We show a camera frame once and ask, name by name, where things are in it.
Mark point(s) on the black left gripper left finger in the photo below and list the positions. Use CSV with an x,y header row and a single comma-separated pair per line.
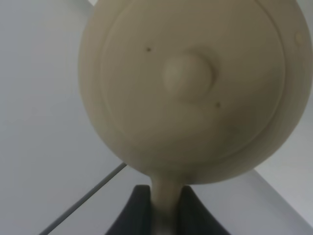
x,y
136,217

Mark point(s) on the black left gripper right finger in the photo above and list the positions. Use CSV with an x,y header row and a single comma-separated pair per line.
x,y
193,218

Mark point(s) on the beige ceramic teapot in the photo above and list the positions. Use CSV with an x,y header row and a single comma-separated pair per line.
x,y
194,91

